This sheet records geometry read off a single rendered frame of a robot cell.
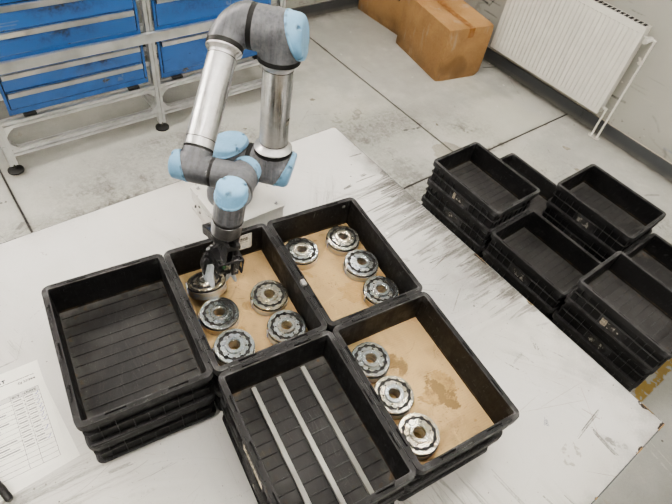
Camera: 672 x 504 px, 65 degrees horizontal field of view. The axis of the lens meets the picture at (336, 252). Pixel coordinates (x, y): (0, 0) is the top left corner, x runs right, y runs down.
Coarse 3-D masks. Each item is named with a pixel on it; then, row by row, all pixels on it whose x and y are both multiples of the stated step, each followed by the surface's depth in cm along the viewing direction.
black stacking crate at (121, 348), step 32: (64, 288) 132; (96, 288) 137; (128, 288) 143; (160, 288) 146; (64, 320) 136; (96, 320) 137; (128, 320) 138; (160, 320) 139; (64, 352) 121; (96, 352) 131; (128, 352) 132; (160, 352) 133; (192, 352) 134; (96, 384) 126; (128, 384) 127; (160, 384) 128; (128, 416) 117; (160, 416) 123
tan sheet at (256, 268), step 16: (256, 256) 158; (192, 272) 151; (240, 272) 153; (256, 272) 154; (272, 272) 154; (240, 288) 149; (192, 304) 144; (240, 304) 146; (288, 304) 148; (240, 320) 142; (256, 320) 143; (208, 336) 138; (256, 336) 140
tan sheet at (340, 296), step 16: (320, 240) 165; (320, 256) 161; (336, 256) 162; (304, 272) 156; (320, 272) 157; (336, 272) 157; (320, 288) 153; (336, 288) 153; (352, 288) 154; (336, 304) 150; (352, 304) 150
